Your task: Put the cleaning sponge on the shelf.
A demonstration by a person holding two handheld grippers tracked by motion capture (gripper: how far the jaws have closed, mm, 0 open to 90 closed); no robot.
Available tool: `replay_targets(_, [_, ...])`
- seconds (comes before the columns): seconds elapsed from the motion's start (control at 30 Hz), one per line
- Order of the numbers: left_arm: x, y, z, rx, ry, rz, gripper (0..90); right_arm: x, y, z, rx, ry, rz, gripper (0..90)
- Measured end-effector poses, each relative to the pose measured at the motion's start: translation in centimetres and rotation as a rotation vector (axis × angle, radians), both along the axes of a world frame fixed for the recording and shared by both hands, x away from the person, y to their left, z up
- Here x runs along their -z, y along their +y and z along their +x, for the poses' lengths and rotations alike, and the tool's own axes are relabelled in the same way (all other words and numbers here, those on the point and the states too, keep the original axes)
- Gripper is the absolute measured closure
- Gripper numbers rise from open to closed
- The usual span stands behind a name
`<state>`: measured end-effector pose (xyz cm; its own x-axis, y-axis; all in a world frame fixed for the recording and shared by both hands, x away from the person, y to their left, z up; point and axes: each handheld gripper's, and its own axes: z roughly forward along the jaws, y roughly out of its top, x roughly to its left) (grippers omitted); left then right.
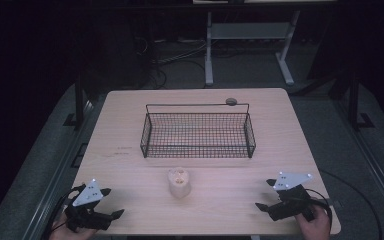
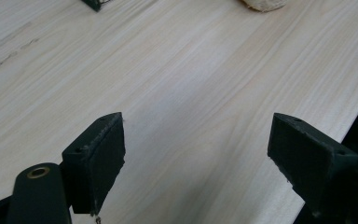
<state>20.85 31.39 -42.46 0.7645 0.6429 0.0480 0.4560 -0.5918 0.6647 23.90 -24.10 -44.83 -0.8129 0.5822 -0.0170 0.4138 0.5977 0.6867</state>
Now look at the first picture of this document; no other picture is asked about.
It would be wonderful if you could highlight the white metal stand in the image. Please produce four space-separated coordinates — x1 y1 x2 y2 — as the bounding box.
204 9 302 87

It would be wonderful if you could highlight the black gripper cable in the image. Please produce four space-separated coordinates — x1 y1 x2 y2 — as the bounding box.
303 187 334 232
42 184 87 240

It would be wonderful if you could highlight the thin black floor cable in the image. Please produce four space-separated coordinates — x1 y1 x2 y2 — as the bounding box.
319 169 384 240

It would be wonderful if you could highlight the black wire basket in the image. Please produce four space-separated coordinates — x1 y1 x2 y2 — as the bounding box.
139 102 257 160

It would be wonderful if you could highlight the bundle of floor cables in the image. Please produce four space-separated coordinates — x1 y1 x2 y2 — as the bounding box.
136 35 208 90

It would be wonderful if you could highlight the person's right hand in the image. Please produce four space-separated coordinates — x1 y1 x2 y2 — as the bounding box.
294 203 332 240

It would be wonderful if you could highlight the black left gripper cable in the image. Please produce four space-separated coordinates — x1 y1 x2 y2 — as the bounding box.
42 184 87 240

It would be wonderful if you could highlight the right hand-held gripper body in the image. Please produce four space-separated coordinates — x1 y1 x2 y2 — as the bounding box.
266 171 316 223

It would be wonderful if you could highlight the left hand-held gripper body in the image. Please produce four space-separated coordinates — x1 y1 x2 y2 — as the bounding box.
64 178 114 232

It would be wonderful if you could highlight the person's left hand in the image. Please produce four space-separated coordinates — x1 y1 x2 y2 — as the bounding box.
49 211 98 240

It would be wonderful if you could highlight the aluminium floor rail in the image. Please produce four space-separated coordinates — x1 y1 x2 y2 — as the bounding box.
333 99 384 223
21 99 96 240

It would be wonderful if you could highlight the black floor plate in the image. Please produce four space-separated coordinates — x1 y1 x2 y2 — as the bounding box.
70 142 89 169

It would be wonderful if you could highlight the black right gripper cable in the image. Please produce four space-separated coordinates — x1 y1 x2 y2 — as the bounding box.
303 187 334 232

